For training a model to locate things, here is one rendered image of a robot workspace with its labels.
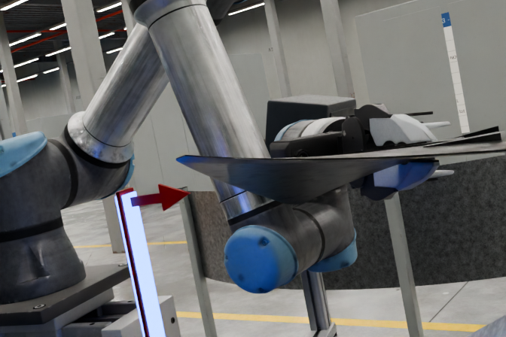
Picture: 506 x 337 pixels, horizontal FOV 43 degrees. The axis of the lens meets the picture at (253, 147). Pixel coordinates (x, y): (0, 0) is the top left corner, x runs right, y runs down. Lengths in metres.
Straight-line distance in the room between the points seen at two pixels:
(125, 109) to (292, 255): 0.40
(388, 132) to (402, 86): 6.29
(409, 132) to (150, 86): 0.50
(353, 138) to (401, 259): 1.62
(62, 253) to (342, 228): 0.42
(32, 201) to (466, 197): 1.58
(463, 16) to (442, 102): 0.86
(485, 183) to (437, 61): 4.56
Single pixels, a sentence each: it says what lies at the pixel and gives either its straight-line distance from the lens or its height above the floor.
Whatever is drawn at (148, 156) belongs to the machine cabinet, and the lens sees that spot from 11.26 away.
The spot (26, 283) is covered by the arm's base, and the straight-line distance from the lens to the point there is 0.98.
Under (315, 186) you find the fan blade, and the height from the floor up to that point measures 1.16.
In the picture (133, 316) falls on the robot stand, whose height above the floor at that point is 0.99.
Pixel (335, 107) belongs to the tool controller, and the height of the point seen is 1.22.
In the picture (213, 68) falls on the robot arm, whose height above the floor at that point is 1.30.
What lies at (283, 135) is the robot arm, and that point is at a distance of 0.84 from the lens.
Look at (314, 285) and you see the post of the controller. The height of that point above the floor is 0.94.
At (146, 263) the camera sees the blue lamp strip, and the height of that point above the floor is 1.12.
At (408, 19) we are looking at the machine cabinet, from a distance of 6.85.
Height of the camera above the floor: 1.24
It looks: 3 degrees down
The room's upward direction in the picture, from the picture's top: 11 degrees counter-clockwise
